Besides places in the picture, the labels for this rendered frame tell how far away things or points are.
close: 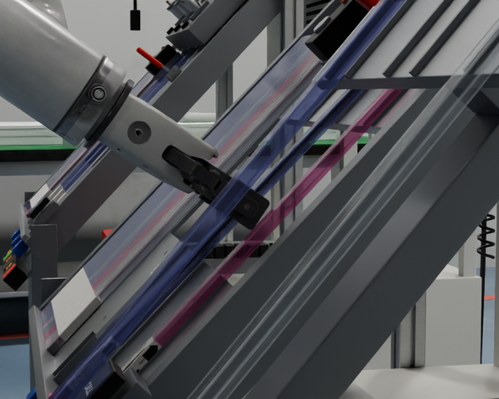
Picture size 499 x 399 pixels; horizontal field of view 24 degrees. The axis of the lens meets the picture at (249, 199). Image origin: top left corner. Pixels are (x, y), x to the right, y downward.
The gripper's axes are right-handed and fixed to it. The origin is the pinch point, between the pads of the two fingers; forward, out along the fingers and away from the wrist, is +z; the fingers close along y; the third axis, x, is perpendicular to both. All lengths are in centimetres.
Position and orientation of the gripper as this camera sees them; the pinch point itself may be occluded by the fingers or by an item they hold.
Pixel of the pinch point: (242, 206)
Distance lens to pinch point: 108.8
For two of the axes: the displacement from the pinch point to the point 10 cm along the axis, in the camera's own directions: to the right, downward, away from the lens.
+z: 8.0, 5.5, 2.2
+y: -2.0, -0.9, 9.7
